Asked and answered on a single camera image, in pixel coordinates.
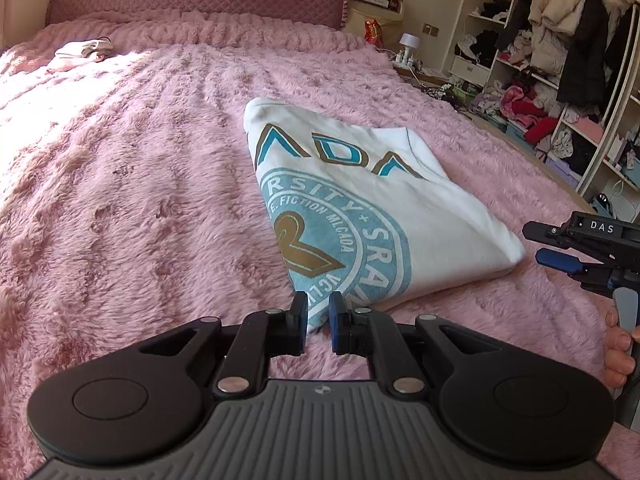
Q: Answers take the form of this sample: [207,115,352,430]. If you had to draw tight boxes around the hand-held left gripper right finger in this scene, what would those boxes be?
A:
[328,291,512,400]

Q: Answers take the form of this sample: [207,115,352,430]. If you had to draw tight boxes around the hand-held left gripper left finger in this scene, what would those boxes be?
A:
[125,291,309,401]

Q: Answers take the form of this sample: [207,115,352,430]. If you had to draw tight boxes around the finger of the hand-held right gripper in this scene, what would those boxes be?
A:
[534,248,589,282]
[521,220,572,249]

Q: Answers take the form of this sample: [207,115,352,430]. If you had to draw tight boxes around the white printed t-shirt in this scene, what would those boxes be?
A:
[243,96,526,333]

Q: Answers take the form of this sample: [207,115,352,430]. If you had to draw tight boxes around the pile of clothes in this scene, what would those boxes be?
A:
[470,80,566,146]

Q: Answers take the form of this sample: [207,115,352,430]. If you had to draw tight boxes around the white clothes near pillow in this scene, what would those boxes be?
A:
[47,37,115,72]

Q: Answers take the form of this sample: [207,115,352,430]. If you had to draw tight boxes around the person's right hand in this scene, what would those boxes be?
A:
[602,304,640,391]

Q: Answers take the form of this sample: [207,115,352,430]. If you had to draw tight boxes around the black hanging coat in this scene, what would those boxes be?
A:
[556,0,623,108]

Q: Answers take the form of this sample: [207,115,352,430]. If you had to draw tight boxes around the white shelf unit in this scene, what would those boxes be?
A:
[447,0,640,201]

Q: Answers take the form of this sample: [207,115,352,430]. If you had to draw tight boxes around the beige hanging coat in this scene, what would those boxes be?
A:
[529,0,586,68]

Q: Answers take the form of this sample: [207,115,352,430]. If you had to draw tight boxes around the pink fluffy blanket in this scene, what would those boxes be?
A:
[0,10,640,480]

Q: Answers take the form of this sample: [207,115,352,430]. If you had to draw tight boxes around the dark hanging jacket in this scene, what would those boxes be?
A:
[495,0,548,51]

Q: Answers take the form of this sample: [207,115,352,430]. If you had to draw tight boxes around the white table lamp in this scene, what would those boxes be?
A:
[400,32,422,61]

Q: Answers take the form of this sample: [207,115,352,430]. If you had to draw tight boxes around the red snack bag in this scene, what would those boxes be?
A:
[364,18,385,50]

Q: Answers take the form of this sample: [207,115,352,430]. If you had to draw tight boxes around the bedside shelf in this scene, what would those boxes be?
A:
[347,0,406,26]

